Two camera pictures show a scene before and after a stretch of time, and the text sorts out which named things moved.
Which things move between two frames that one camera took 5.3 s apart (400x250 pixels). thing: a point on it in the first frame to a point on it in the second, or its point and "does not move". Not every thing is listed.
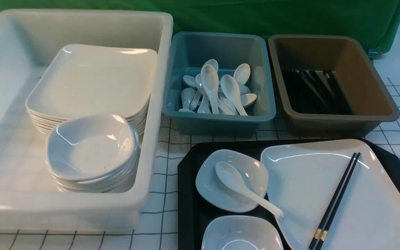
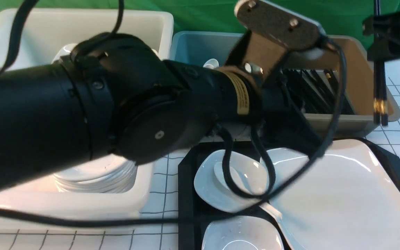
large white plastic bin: (15, 186) does not move
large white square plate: (376, 213) does not move
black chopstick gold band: (331, 203) to (376, 103)
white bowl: (242, 232) does not move
